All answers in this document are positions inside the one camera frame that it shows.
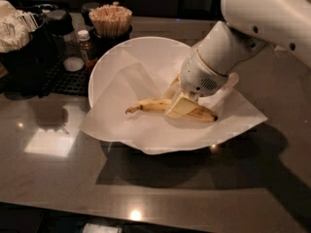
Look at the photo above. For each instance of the small brown sauce bottle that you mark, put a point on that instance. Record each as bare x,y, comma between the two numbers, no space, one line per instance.
88,50

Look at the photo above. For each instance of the white paper napkins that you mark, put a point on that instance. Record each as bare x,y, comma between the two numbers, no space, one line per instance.
15,27

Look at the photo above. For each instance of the dark lidded jar behind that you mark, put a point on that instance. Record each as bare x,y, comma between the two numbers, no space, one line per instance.
85,10

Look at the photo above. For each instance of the white bowl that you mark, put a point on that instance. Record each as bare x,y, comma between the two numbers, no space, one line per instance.
145,52

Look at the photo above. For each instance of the white-capped shaker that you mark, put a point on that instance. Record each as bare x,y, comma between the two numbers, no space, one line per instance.
73,64

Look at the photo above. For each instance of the black chopstick holder cup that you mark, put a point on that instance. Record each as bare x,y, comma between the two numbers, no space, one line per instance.
104,44

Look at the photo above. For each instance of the yellow spotted banana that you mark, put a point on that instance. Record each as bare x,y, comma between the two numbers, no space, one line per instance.
161,105

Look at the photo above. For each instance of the black napkin caddy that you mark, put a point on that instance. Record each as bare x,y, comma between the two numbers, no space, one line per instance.
29,65

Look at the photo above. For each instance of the white paper sheet liner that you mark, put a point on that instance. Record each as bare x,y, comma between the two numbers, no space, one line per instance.
129,126

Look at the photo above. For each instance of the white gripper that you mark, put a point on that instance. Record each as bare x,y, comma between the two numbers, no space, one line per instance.
198,78

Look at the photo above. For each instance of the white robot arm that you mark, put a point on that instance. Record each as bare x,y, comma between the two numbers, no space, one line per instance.
249,25

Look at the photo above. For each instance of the black-lidded glass jar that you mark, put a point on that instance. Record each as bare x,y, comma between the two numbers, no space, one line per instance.
59,25

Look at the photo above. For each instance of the black mesh tray mat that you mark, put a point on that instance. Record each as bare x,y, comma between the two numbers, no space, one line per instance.
59,81

